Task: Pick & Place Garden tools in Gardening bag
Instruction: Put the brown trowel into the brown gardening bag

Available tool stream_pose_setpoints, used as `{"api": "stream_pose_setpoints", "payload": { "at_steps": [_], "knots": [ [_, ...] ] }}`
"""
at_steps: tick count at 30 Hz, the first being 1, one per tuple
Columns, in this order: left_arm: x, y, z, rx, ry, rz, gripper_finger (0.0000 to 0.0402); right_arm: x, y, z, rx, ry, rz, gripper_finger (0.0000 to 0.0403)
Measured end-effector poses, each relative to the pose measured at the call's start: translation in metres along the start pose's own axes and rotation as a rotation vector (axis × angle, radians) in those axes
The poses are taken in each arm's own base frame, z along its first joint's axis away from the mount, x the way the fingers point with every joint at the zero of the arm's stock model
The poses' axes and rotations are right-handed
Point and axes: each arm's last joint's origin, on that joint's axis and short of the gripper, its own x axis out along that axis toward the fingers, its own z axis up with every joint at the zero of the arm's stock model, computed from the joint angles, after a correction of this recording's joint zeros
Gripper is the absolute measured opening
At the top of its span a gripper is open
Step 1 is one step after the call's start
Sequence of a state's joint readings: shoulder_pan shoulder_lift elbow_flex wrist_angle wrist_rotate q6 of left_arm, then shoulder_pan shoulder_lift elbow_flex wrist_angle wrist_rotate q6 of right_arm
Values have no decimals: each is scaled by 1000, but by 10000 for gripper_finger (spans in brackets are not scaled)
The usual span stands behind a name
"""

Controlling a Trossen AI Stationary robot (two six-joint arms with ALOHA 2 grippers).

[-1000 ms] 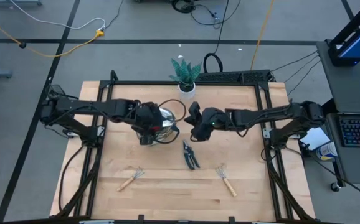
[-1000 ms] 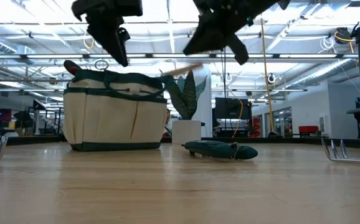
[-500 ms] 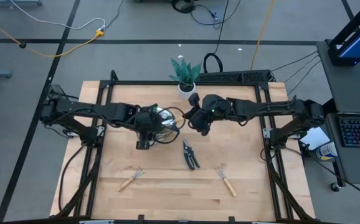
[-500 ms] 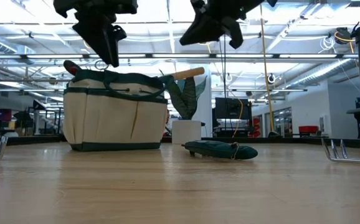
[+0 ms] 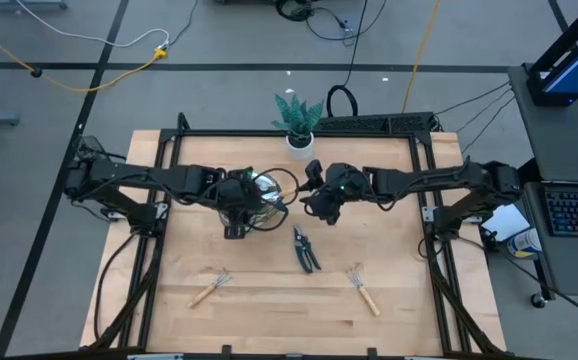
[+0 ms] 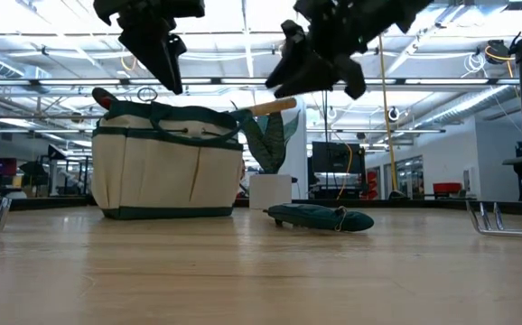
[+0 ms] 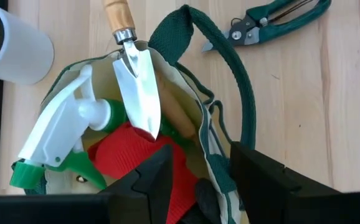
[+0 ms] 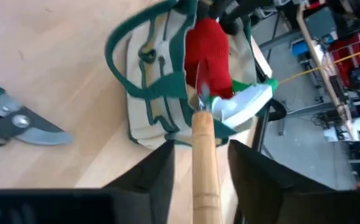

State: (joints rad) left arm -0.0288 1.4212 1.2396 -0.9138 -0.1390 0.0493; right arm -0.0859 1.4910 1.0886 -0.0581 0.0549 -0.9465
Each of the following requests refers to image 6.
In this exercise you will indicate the purple lit screen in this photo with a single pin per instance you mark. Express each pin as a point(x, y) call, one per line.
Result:
point(0, 167)

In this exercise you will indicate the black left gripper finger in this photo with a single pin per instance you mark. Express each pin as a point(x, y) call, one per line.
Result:
point(178, 46)
point(155, 54)

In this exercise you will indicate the cream canvas bag green trim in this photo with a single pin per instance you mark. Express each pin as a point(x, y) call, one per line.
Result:
point(166, 176)

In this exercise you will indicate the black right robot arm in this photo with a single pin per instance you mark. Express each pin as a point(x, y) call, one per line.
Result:
point(407, 11)

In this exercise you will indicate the artificial plant in white pot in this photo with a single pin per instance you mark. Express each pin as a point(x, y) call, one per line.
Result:
point(270, 192)

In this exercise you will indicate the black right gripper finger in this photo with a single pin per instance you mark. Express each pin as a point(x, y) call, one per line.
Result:
point(319, 74)
point(293, 45)

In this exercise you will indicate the red bin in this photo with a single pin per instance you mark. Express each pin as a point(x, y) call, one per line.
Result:
point(447, 188)

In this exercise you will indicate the black screen on stand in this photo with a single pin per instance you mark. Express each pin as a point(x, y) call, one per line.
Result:
point(333, 158)

